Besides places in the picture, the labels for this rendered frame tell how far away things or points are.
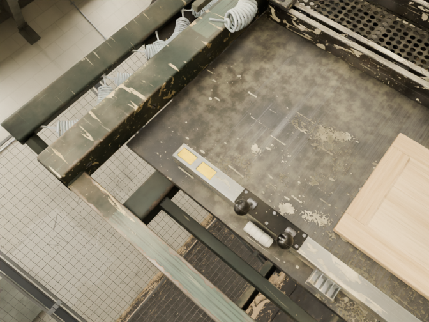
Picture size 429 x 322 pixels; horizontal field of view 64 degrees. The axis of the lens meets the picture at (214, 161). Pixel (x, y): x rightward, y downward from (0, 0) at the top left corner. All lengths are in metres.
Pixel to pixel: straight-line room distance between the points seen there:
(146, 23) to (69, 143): 0.83
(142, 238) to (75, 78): 0.84
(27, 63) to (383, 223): 5.34
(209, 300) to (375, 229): 0.47
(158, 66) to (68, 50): 4.78
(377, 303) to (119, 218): 0.65
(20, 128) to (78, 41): 4.44
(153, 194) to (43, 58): 4.90
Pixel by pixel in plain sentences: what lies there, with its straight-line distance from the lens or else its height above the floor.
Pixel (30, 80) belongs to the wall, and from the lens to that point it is 5.72.
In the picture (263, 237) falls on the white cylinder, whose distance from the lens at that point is 0.90.
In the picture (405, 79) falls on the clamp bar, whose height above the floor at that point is 1.40.
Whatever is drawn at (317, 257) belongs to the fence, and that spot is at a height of 1.32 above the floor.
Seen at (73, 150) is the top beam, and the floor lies 1.91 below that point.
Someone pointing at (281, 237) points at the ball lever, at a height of 1.46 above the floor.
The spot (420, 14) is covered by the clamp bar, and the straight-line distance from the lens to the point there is 1.48.
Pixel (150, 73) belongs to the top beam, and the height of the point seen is 1.93.
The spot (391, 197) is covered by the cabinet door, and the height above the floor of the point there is 1.25.
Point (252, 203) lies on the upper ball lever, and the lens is 0.89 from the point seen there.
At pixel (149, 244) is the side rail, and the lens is 0.89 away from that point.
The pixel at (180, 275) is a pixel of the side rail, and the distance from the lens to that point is 0.86.
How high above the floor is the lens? 1.84
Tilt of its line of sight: 12 degrees down
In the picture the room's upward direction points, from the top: 43 degrees counter-clockwise
